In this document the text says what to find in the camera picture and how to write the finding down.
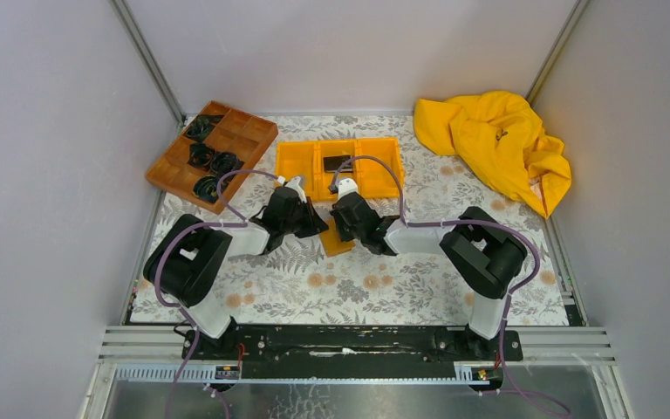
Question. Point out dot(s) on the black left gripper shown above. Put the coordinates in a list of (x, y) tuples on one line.
[(314, 224)]

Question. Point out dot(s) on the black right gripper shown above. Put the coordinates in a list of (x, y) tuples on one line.
[(345, 236)]

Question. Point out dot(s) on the yellow leather card holder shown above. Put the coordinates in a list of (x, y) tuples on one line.
[(333, 245)]

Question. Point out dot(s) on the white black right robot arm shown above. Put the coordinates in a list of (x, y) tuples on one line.
[(486, 254)]

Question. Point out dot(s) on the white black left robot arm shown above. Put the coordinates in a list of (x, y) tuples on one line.
[(185, 265)]

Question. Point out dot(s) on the black credit card stack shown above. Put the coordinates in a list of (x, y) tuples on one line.
[(337, 164)]

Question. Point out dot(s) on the yellow right bin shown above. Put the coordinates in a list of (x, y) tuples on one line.
[(373, 179)]

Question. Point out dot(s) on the floral patterned table mat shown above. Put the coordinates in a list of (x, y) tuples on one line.
[(299, 284)]

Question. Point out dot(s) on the yellow left bin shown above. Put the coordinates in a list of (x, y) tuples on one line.
[(301, 158)]

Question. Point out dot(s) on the yellow crumpled cloth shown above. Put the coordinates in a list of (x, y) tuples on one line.
[(503, 141)]

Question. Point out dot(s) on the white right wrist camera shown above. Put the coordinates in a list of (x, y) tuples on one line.
[(346, 186)]

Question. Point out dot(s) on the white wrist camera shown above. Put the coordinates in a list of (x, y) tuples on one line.
[(346, 186), (297, 183)]

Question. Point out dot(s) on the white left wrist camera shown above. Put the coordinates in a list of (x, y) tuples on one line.
[(297, 183)]

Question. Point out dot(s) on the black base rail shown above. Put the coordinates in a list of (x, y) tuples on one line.
[(355, 352)]

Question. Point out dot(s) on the aluminium frame rail front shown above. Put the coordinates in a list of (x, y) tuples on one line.
[(153, 353)]

